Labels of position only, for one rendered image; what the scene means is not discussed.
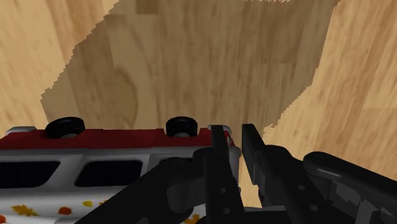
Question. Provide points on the red and white toy van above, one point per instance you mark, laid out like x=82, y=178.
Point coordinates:
x=93, y=155

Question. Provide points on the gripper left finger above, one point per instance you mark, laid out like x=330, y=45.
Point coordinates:
x=217, y=173

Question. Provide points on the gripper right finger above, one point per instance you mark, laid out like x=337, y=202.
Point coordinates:
x=279, y=173

